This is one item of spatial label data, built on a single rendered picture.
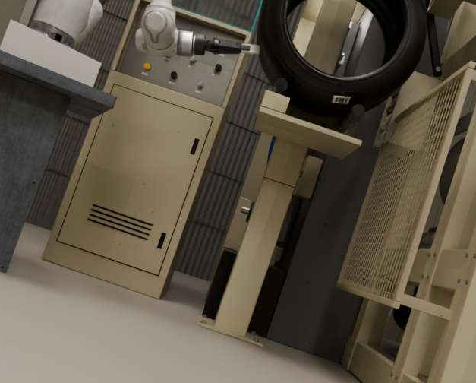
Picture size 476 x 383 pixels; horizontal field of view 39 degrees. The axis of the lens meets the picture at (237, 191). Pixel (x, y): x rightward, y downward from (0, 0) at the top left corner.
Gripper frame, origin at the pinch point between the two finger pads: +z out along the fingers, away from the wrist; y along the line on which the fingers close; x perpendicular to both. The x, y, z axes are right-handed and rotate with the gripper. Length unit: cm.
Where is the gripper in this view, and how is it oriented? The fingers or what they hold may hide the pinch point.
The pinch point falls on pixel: (250, 49)
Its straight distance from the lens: 251.2
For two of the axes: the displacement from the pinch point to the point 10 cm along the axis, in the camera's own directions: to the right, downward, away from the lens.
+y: -0.3, 0.9, 10.0
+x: -0.8, 9.9, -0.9
